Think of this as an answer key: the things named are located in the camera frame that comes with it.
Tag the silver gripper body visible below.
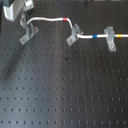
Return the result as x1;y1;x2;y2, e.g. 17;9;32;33
3;0;24;22

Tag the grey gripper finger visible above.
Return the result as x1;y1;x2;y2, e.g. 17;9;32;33
20;13;27;29

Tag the white cable with coloured bands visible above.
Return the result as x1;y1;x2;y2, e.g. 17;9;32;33
25;16;128;39

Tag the grey block at top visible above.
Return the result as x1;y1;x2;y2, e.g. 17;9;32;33
25;0;34;9

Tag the left grey cable clip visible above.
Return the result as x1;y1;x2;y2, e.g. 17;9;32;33
20;23;39;45

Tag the grey cable clip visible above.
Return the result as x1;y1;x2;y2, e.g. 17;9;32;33
104;26;116;52
66;23;83;46
20;23;39;45

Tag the middle grey cable clip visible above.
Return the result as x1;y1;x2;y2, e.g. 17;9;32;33
66;23;83;46

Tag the right grey cable clip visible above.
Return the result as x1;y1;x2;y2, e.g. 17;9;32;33
104;26;116;52

